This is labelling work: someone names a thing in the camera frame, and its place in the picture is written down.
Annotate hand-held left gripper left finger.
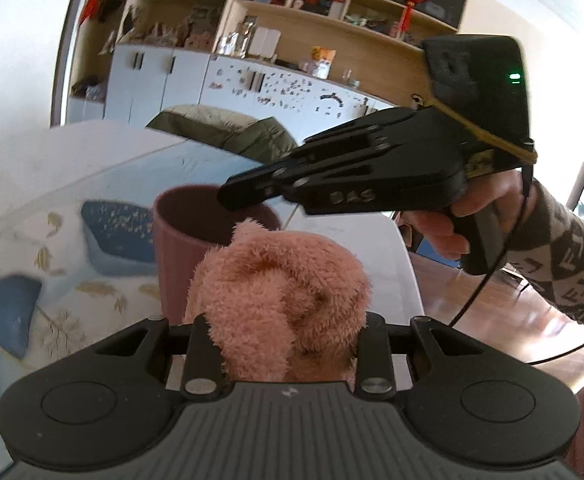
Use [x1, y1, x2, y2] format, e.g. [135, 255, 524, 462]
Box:
[91, 314, 225, 402]

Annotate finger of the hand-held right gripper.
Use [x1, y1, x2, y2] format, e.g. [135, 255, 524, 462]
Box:
[216, 151, 383, 212]
[297, 107, 426, 162]

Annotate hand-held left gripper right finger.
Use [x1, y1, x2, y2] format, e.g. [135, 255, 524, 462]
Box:
[353, 312, 478, 401]

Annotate pink fluffy towel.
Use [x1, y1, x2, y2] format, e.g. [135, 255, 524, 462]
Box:
[182, 218, 373, 384]

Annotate pink ribbed cup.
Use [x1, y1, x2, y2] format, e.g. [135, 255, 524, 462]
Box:
[152, 185, 285, 332]

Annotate person's right forearm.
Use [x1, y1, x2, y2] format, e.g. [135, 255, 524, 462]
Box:
[502, 180, 584, 342]

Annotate person's right hand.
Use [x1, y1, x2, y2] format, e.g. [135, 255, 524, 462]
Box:
[400, 167, 538, 257]

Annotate orange snack packet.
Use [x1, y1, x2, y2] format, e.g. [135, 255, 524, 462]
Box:
[311, 46, 337, 80]

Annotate white cutting boards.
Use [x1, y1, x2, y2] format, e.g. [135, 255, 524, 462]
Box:
[249, 27, 282, 59]

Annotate dark hanging bag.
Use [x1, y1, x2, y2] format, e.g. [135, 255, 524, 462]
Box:
[99, 0, 129, 23]

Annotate red hanging garment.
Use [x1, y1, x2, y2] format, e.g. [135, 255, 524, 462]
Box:
[79, 0, 104, 24]

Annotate black cable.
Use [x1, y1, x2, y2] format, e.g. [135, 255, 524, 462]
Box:
[444, 162, 584, 367]

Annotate white and wood wall cabinet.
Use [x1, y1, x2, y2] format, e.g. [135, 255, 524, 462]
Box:
[66, 0, 475, 128]

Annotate dark door frame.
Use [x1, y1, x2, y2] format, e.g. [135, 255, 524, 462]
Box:
[49, 0, 100, 129]

